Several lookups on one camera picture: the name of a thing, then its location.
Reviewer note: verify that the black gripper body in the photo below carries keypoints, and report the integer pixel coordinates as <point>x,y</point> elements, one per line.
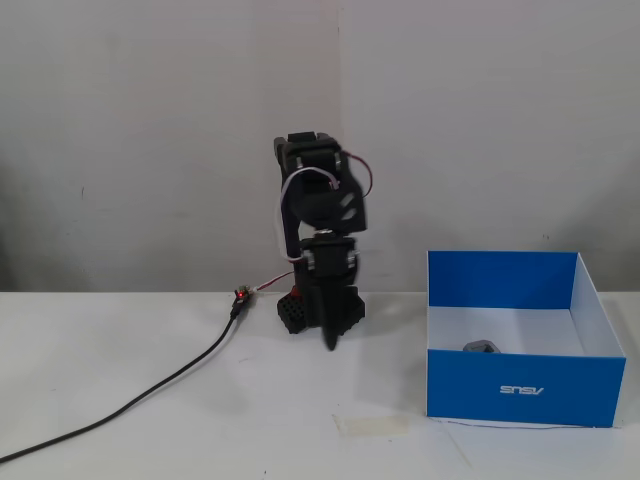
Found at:
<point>331,280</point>

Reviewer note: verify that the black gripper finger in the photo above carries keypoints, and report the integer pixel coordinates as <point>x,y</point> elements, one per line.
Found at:
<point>325,315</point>
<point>339,315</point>

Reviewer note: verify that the gray cube block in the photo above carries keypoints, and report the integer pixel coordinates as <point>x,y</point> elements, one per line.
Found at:
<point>482,346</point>

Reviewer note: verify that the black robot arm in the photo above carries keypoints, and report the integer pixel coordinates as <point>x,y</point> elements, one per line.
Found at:
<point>320,205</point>

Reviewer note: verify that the blue white cardboard box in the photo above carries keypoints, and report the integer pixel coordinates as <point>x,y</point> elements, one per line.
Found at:
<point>520,390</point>

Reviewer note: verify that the small controller circuit board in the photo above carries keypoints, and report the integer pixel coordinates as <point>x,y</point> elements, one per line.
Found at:
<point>243,294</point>

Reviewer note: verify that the clear tape piece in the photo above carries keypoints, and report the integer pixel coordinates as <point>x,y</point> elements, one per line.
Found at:
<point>371,425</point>

